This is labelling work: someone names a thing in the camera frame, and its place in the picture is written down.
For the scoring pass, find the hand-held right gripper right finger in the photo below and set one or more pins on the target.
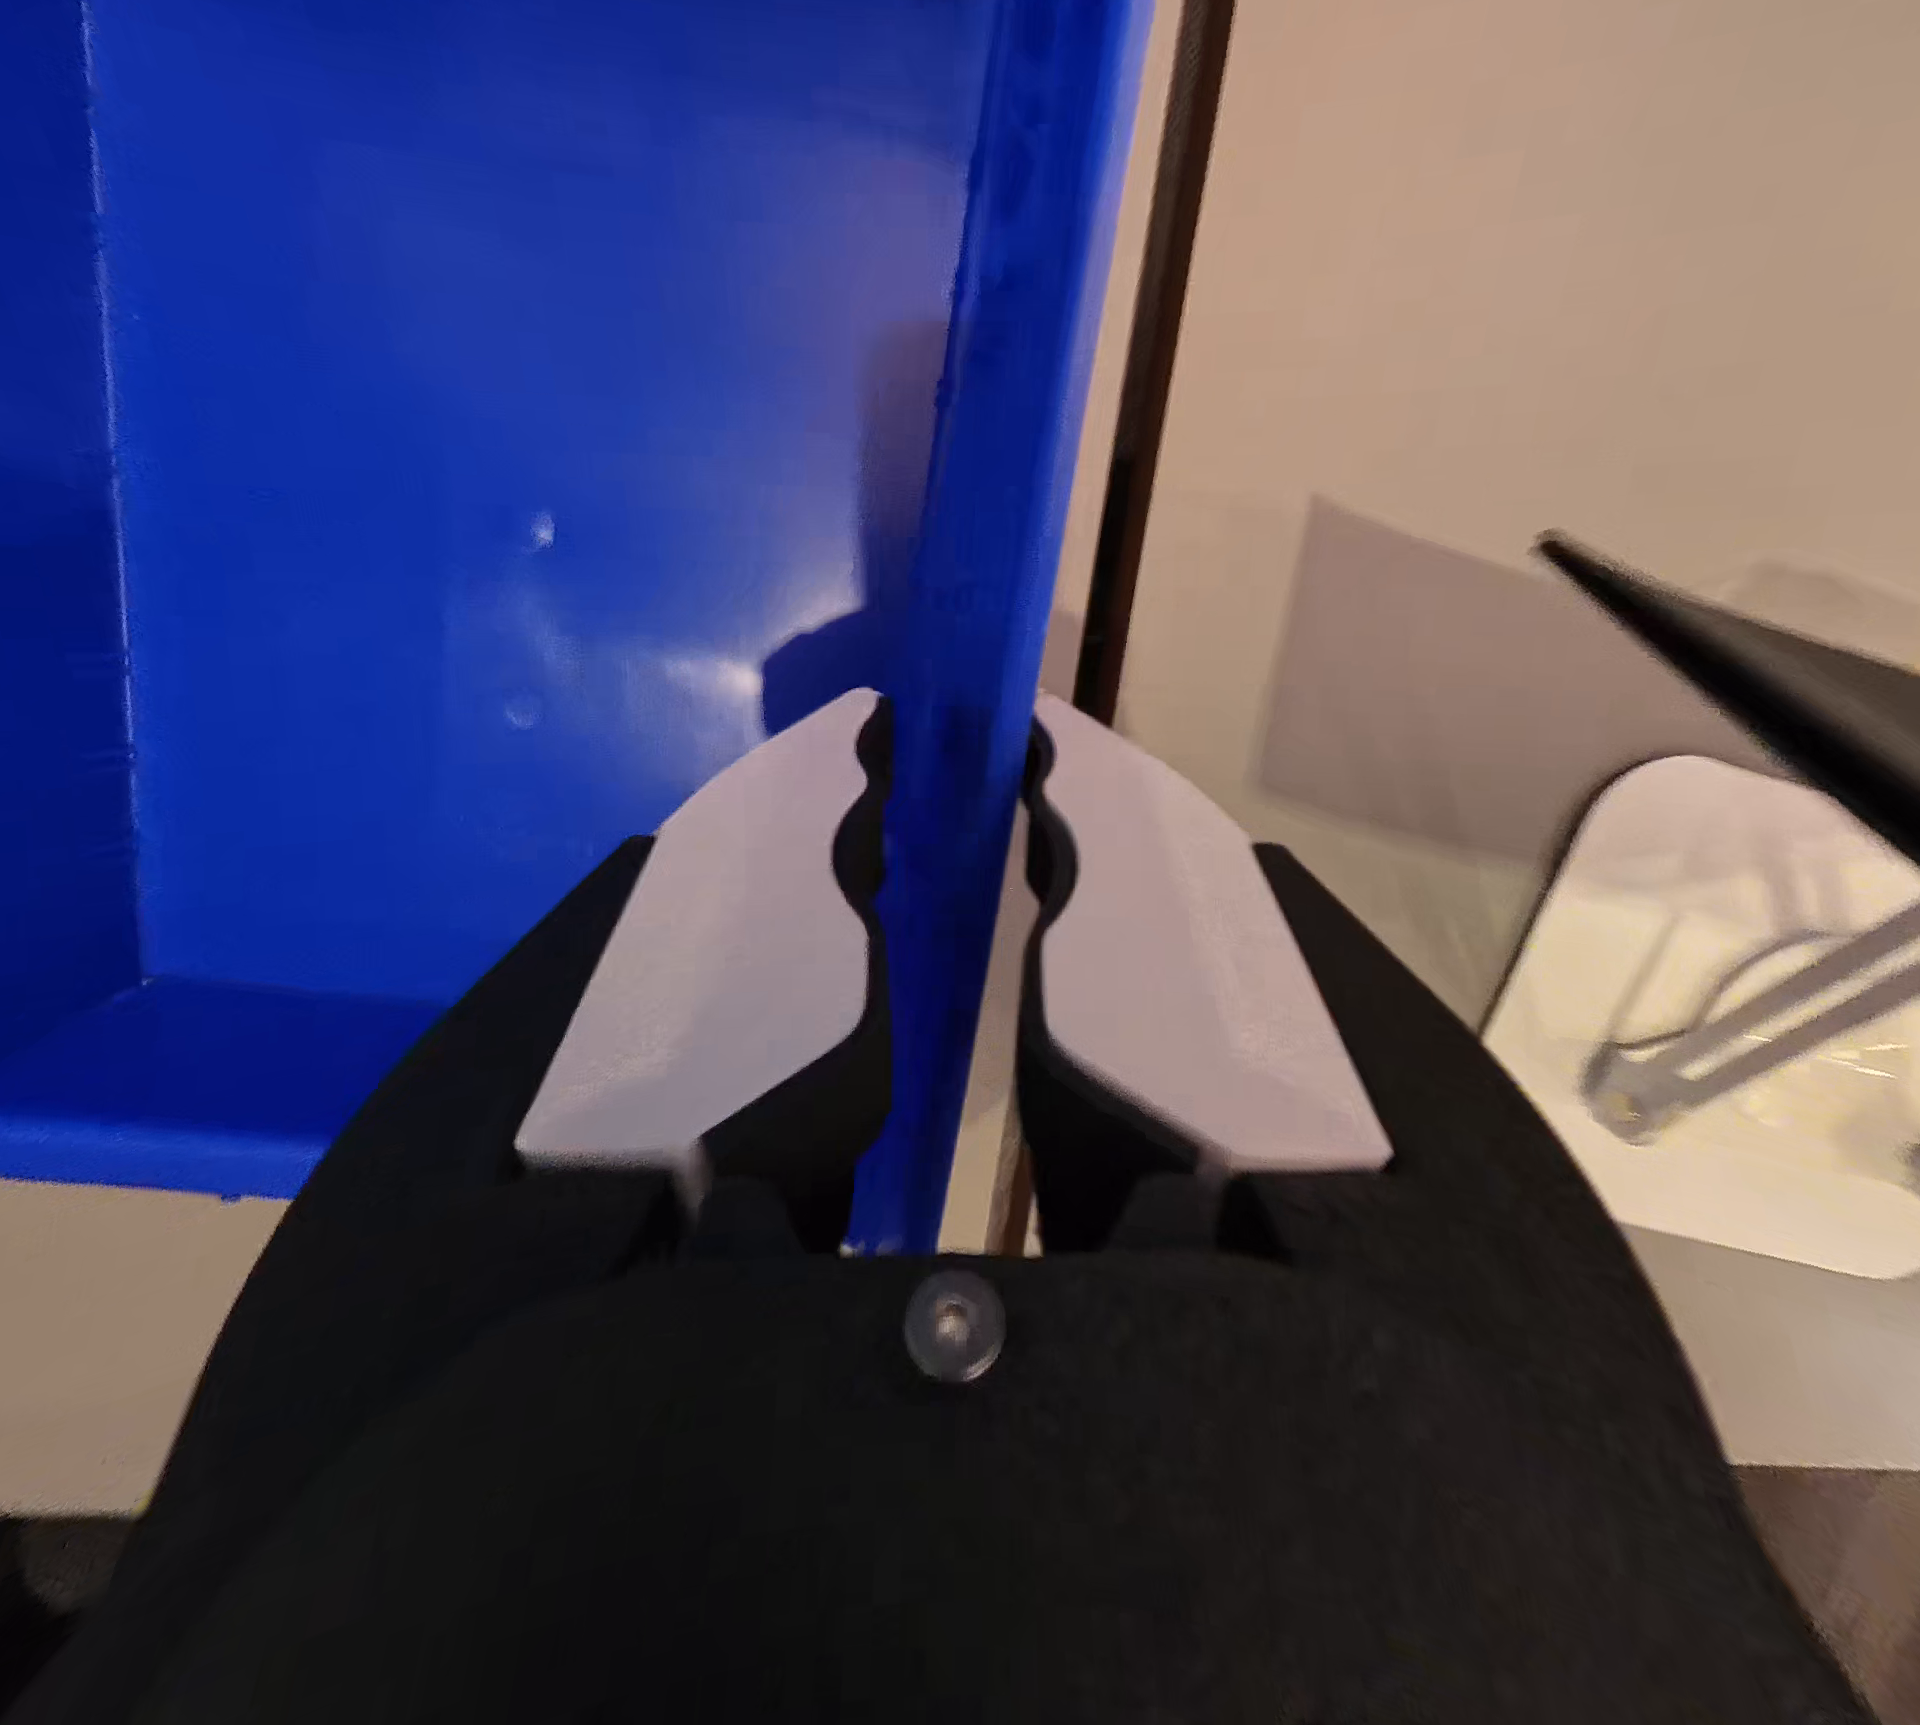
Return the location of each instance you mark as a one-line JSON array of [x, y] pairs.
[[1200, 991]]

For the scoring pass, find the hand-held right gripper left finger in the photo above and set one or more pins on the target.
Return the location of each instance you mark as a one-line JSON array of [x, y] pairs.
[[721, 991]]

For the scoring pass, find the blue plastic bin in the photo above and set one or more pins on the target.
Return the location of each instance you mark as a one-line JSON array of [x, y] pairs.
[[450, 255]]

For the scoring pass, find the white document stand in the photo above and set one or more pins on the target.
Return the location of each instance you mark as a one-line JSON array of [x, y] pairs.
[[1771, 1216]]

